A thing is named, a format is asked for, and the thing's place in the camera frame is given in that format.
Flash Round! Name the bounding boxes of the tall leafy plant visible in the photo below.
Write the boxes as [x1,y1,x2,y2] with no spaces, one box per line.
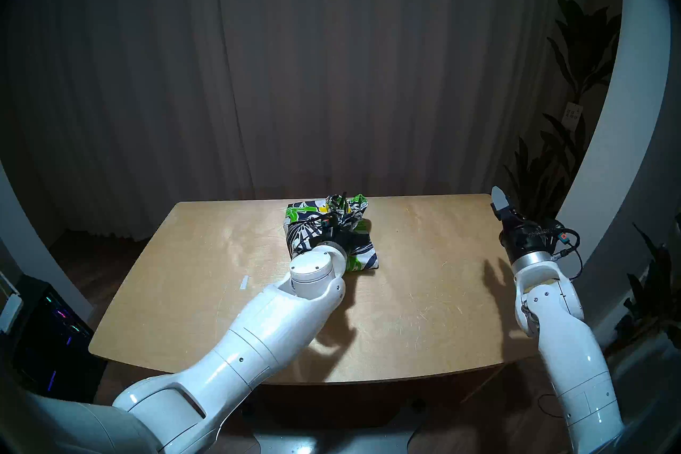
[503,0,623,247]

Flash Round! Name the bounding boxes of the small white box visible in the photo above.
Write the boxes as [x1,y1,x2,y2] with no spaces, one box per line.
[0,292,23,334]

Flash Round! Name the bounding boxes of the white curved pillar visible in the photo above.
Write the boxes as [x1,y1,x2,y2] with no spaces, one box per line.
[0,160,94,324]
[553,0,674,320]

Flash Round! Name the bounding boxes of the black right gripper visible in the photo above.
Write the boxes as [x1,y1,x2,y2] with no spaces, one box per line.
[492,185,564,264]

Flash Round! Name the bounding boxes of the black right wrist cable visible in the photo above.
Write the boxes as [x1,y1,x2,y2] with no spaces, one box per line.
[551,226,584,281]

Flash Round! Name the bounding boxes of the small potted plant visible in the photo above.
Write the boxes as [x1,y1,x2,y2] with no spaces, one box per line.
[604,214,681,355]

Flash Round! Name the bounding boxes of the black floor cable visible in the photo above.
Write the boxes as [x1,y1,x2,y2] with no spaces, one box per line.
[537,394,566,419]

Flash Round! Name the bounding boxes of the floral print shorts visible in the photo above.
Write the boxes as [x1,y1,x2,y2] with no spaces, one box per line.
[285,193,380,274]

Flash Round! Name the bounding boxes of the white plant tag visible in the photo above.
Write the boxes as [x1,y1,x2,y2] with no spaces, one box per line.
[563,102,584,132]

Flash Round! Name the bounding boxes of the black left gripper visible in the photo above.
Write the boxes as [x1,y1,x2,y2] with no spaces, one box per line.
[319,224,363,257]

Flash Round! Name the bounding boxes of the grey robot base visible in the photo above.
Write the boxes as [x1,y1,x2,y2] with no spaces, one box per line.
[253,426,427,454]

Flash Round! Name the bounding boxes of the black computer tower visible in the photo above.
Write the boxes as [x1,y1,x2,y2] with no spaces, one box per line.
[13,275,107,403]

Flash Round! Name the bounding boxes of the brown pleated curtain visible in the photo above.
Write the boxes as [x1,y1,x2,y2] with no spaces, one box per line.
[5,0,623,242]

